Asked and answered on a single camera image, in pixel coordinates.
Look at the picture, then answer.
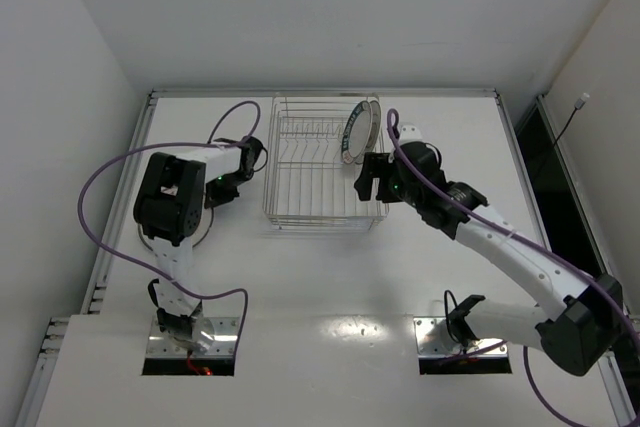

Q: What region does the orange sunburst plate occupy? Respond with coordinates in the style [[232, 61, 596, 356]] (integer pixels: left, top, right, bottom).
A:
[[137, 208, 215, 252]]

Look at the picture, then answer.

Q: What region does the dark green rimmed plate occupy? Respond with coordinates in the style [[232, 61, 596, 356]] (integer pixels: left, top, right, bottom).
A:
[[341, 100, 372, 164]]

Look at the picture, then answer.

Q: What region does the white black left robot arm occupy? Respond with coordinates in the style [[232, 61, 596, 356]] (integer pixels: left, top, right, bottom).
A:
[[133, 137, 266, 353]]

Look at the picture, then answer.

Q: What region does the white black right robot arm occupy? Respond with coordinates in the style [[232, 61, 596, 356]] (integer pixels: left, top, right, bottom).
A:
[[354, 141, 623, 376]]

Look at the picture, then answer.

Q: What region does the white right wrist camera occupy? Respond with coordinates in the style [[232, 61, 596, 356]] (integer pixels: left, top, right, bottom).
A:
[[398, 123, 424, 145]]

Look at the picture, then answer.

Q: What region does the steel wire dish rack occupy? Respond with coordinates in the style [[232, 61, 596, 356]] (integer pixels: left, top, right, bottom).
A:
[[263, 94, 389, 233]]

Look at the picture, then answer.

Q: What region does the aluminium table frame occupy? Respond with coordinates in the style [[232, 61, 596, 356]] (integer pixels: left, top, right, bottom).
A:
[[36, 88, 622, 426]]

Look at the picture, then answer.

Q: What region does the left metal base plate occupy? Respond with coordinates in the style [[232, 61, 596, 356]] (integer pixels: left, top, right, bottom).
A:
[[145, 317, 240, 360]]

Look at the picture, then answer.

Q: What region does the metal base plate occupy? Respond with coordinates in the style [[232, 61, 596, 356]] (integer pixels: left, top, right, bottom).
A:
[[413, 316, 508, 362], [145, 317, 240, 360]]

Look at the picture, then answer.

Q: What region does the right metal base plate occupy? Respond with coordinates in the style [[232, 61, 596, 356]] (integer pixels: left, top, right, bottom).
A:
[[413, 316, 508, 362]]

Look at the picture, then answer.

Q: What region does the black cable with white plug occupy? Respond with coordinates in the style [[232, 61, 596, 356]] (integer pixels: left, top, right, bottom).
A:
[[553, 91, 591, 146]]

